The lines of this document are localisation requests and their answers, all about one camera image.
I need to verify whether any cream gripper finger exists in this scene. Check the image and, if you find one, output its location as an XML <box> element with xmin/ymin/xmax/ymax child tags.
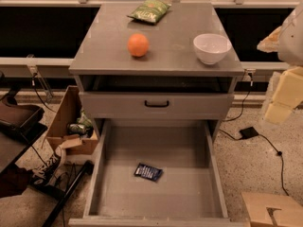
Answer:
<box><xmin>273</xmin><ymin>66</ymin><xmax>303</xmax><ymax>109</ymax></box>
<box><xmin>264</xmin><ymin>102</ymin><xmax>293</xmax><ymax>125</ymax></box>

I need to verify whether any dark blue rxbar wrapper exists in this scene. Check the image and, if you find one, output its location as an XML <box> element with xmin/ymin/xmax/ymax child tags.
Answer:
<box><xmin>134</xmin><ymin>163</ymin><xmax>163</xmax><ymax>182</ymax></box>

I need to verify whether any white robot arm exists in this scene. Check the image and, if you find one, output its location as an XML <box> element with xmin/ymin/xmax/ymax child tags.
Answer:
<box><xmin>257</xmin><ymin>3</ymin><xmax>303</xmax><ymax>125</ymax></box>

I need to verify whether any grey drawer cabinet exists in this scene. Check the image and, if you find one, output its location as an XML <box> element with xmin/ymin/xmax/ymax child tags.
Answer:
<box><xmin>69</xmin><ymin>2</ymin><xmax>243</xmax><ymax>134</ymax></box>

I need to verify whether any open grey bottom drawer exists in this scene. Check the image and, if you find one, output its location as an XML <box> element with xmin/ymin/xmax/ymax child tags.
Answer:
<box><xmin>69</xmin><ymin>119</ymin><xmax>243</xmax><ymax>227</ymax></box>

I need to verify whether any closed grey drawer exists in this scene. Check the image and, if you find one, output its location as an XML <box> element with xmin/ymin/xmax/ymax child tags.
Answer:
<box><xmin>80</xmin><ymin>92</ymin><xmax>234</xmax><ymax>120</ymax></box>

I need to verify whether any black power adapter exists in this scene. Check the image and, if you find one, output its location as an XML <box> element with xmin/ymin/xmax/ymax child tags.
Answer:
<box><xmin>240</xmin><ymin>127</ymin><xmax>258</xmax><ymax>139</ymax></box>

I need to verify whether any white ceramic bowl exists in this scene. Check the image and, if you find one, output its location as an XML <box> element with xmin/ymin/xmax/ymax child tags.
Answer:
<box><xmin>193</xmin><ymin>33</ymin><xmax>232</xmax><ymax>65</ymax></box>

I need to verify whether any cardboard box corner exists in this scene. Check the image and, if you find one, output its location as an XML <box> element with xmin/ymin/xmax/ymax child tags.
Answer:
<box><xmin>241</xmin><ymin>192</ymin><xmax>303</xmax><ymax>227</ymax></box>

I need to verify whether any orange fruit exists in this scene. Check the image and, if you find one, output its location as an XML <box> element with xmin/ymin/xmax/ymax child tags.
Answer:
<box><xmin>127</xmin><ymin>33</ymin><xmax>150</xmax><ymax>57</ymax></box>

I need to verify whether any green chip bag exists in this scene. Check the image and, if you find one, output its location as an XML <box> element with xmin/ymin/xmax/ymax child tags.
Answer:
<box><xmin>128</xmin><ymin>0</ymin><xmax>170</xmax><ymax>25</ymax></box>

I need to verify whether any green packet in box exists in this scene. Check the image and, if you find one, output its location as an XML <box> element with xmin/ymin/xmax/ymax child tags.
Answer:
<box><xmin>77</xmin><ymin>110</ymin><xmax>93</xmax><ymax>128</ymax></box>

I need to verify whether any black chair leg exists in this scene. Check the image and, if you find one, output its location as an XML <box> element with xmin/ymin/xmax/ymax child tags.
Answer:
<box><xmin>42</xmin><ymin>161</ymin><xmax>94</xmax><ymax>227</ymax></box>

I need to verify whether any metal can in box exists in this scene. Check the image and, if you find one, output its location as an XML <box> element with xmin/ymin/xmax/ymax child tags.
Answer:
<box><xmin>67</xmin><ymin>124</ymin><xmax>86</xmax><ymax>135</ymax></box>

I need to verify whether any open cardboard box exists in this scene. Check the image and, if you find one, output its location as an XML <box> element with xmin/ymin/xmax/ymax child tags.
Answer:
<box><xmin>46</xmin><ymin>86</ymin><xmax>98</xmax><ymax>155</ymax></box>

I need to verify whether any black and white sneaker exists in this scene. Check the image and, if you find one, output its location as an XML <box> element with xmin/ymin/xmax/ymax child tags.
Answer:
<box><xmin>30</xmin><ymin>147</ymin><xmax>66</xmax><ymax>188</ymax></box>

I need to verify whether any dark office chair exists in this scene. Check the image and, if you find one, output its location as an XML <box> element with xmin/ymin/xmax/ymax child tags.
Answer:
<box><xmin>0</xmin><ymin>85</ymin><xmax>47</xmax><ymax>173</ymax></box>

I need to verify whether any black power cable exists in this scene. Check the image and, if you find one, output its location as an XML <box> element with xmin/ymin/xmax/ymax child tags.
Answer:
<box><xmin>219</xmin><ymin>73</ymin><xmax>290</xmax><ymax>197</ymax></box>

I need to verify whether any black drawer handle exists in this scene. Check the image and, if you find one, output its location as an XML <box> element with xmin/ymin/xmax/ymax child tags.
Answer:
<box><xmin>144</xmin><ymin>100</ymin><xmax>169</xmax><ymax>108</ymax></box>

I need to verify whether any black cable left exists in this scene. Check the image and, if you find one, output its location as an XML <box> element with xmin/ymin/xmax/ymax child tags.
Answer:
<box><xmin>30</xmin><ymin>72</ymin><xmax>58</xmax><ymax>114</ymax></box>

